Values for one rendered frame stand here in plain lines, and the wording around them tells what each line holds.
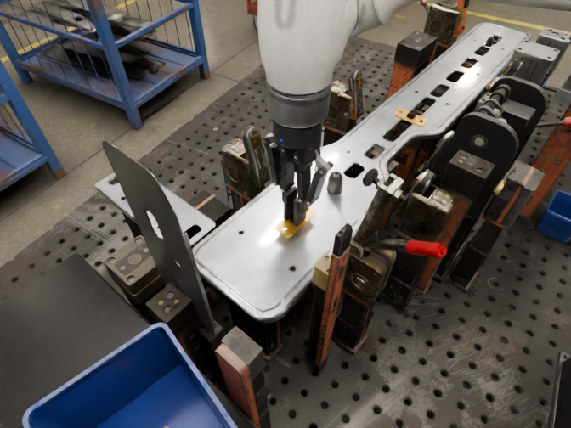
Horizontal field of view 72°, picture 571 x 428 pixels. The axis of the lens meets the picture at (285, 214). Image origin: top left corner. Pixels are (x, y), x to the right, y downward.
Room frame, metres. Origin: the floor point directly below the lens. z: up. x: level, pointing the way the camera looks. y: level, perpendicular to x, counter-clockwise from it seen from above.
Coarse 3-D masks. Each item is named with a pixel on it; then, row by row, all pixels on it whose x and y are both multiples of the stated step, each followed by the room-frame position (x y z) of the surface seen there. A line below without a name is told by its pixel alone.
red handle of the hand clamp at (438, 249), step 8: (368, 240) 0.39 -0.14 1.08; (376, 240) 0.39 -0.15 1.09; (384, 240) 0.38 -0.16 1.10; (392, 240) 0.38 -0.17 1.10; (400, 240) 0.37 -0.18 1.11; (408, 240) 0.36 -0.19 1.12; (416, 240) 0.36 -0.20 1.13; (384, 248) 0.37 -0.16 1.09; (392, 248) 0.36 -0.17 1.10; (400, 248) 0.36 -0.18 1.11; (408, 248) 0.35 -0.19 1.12; (416, 248) 0.34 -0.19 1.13; (424, 248) 0.34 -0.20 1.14; (432, 248) 0.33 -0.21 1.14; (440, 248) 0.33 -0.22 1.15; (432, 256) 0.32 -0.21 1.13; (440, 256) 0.32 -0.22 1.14
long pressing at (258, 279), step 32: (480, 32) 1.35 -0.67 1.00; (512, 32) 1.35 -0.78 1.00; (448, 64) 1.13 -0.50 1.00; (480, 64) 1.13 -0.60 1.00; (416, 96) 0.95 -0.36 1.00; (448, 96) 0.95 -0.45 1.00; (384, 128) 0.81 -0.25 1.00; (416, 128) 0.81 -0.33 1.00; (448, 128) 0.81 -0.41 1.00; (352, 160) 0.68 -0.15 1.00; (384, 160) 0.68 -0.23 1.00; (352, 192) 0.58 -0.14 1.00; (224, 224) 0.50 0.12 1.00; (256, 224) 0.49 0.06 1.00; (320, 224) 0.49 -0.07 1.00; (352, 224) 0.49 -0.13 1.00; (224, 256) 0.42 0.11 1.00; (256, 256) 0.42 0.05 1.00; (288, 256) 0.42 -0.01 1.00; (320, 256) 0.42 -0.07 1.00; (224, 288) 0.35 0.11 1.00; (256, 288) 0.35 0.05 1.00; (288, 288) 0.35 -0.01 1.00; (256, 320) 0.29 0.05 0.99
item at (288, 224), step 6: (312, 210) 0.51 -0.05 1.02; (306, 216) 0.50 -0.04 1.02; (312, 216) 0.50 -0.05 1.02; (282, 222) 0.48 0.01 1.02; (288, 222) 0.48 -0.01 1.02; (276, 228) 0.47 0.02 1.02; (282, 228) 0.47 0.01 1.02; (288, 228) 0.47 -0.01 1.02; (294, 228) 0.47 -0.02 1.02; (288, 234) 0.45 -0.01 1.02
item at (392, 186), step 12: (372, 180) 0.41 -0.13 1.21; (384, 180) 0.40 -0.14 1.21; (396, 180) 0.40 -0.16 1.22; (384, 192) 0.38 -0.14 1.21; (396, 192) 0.38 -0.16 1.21; (372, 204) 0.39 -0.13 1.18; (384, 204) 0.37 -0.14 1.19; (372, 216) 0.38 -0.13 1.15; (384, 216) 0.40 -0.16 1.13; (360, 228) 0.39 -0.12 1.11; (372, 228) 0.38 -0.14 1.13; (360, 240) 0.39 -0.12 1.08
